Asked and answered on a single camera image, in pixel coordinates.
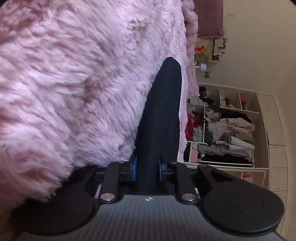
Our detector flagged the maroon quilted headboard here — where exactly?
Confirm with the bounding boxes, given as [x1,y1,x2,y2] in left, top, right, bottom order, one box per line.
[194,0,223,39]

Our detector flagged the cluttered nightstand items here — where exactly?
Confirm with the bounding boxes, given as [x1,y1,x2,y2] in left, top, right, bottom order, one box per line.
[194,38,227,78]

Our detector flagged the pink fluffy blanket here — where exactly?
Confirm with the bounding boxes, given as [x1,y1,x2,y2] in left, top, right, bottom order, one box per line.
[1,1,198,219]

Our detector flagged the black pants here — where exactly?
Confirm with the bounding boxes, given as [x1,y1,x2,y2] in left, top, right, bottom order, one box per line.
[135,57,182,194]

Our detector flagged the pile of clothes in wardrobe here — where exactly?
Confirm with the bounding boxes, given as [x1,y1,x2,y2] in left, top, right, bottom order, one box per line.
[184,86,255,167]

